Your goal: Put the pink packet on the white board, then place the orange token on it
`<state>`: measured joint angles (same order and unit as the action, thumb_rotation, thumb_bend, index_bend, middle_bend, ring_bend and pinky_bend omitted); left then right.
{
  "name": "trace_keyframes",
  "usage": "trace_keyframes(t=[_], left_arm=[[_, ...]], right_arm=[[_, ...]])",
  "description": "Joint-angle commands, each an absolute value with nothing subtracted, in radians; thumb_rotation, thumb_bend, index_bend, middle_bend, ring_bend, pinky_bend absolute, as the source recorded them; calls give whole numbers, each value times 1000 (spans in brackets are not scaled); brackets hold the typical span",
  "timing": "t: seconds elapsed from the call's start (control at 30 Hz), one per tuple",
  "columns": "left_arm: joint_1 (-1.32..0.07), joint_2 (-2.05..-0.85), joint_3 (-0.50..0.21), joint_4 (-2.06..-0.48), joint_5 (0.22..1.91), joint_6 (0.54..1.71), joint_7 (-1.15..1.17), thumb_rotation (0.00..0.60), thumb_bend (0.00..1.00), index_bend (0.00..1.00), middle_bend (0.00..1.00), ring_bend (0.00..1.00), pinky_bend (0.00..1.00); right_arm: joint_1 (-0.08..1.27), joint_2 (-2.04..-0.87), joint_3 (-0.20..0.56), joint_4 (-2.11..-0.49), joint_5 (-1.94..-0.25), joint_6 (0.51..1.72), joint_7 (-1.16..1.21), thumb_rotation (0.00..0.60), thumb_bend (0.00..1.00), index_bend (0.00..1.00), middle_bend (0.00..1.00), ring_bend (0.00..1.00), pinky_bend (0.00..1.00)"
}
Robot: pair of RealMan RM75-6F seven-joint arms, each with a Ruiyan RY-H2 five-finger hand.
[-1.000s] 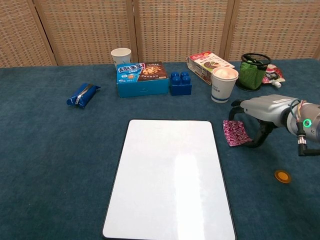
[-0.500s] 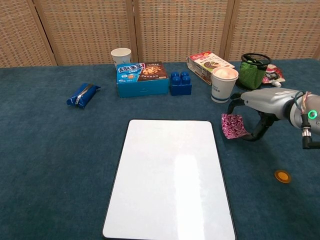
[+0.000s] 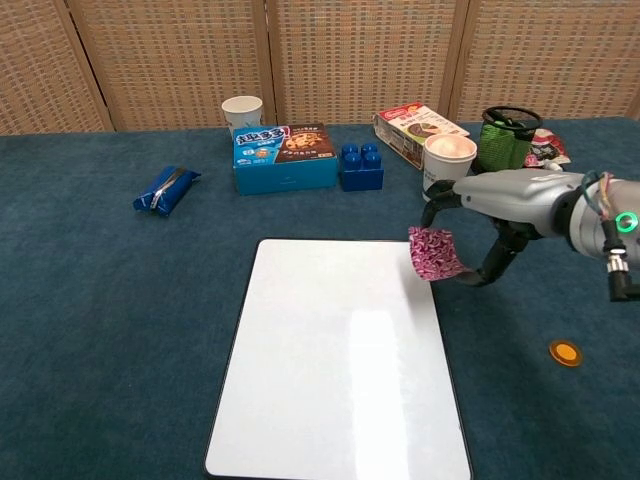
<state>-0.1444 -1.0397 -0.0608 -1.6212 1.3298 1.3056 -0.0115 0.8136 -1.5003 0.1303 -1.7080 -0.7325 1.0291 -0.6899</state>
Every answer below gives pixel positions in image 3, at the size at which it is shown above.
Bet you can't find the empty white paper cup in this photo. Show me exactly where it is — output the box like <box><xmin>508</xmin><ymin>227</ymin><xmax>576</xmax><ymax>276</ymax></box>
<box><xmin>221</xmin><ymin>95</ymin><xmax>264</xmax><ymax>136</ymax></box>

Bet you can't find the blue toy building brick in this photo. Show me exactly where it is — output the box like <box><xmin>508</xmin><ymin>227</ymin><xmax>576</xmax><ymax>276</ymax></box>
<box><xmin>340</xmin><ymin>142</ymin><xmax>386</xmax><ymax>193</ymax></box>

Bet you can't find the blue wrapped snack pack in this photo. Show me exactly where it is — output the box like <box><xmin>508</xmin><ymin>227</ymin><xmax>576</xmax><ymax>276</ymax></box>
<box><xmin>132</xmin><ymin>165</ymin><xmax>203</xmax><ymax>218</ymax></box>

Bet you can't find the white rectangular board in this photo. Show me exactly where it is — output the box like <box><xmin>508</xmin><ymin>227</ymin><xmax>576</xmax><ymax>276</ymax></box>
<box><xmin>203</xmin><ymin>238</ymin><xmax>474</xmax><ymax>480</ymax></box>

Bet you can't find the green mesh cup holder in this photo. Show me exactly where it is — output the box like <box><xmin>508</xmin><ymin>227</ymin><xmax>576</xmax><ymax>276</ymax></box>
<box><xmin>472</xmin><ymin>105</ymin><xmax>544</xmax><ymax>176</ymax></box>

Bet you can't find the small orange disc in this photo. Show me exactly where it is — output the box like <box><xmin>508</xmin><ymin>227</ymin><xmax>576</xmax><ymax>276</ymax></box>
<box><xmin>548</xmin><ymin>339</ymin><xmax>584</xmax><ymax>369</ymax></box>

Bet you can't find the blue cookie box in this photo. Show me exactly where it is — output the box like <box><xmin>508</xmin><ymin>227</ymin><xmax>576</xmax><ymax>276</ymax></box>
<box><xmin>231</xmin><ymin>122</ymin><xmax>339</xmax><ymax>197</ymax></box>

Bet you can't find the white blue-banded paper cup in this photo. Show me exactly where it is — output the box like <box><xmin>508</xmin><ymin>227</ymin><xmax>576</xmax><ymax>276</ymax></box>
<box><xmin>421</xmin><ymin>132</ymin><xmax>478</xmax><ymax>204</ymax></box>

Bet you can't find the red white snack bag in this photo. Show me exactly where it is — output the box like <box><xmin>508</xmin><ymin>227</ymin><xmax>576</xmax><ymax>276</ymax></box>
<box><xmin>521</xmin><ymin>127</ymin><xmax>572</xmax><ymax>174</ymax></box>

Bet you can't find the white red food box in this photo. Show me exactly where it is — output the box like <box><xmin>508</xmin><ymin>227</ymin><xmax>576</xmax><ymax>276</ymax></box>
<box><xmin>373</xmin><ymin>102</ymin><xmax>472</xmax><ymax>172</ymax></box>

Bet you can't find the magenta patterned packet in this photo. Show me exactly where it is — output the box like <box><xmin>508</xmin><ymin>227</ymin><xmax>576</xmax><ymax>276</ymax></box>
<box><xmin>407</xmin><ymin>225</ymin><xmax>471</xmax><ymax>283</ymax></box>

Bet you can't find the woven folding screen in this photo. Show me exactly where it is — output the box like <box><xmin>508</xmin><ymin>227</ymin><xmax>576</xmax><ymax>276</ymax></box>
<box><xmin>0</xmin><ymin>0</ymin><xmax>640</xmax><ymax>136</ymax></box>

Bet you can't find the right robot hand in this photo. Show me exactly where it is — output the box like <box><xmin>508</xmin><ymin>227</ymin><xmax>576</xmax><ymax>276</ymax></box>
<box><xmin>419</xmin><ymin>167</ymin><xmax>587</xmax><ymax>289</ymax></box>

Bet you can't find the green cloth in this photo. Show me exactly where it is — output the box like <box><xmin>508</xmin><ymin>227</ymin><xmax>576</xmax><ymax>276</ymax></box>
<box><xmin>476</xmin><ymin>122</ymin><xmax>532</xmax><ymax>174</ymax></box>

